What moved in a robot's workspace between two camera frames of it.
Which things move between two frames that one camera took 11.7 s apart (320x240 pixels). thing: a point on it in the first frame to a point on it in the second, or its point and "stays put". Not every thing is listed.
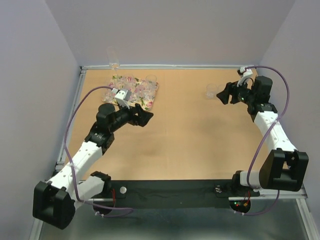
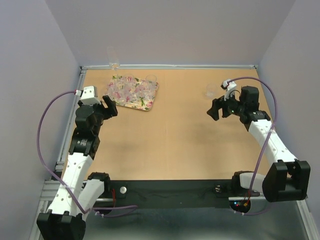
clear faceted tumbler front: x=147 y=93 stays put
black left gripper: x=142 y=117 to x=109 y=112
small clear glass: x=150 y=82 stays put
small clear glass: x=129 y=80 stays put
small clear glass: x=211 y=91 stays put
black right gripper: x=231 y=88 to x=217 y=104
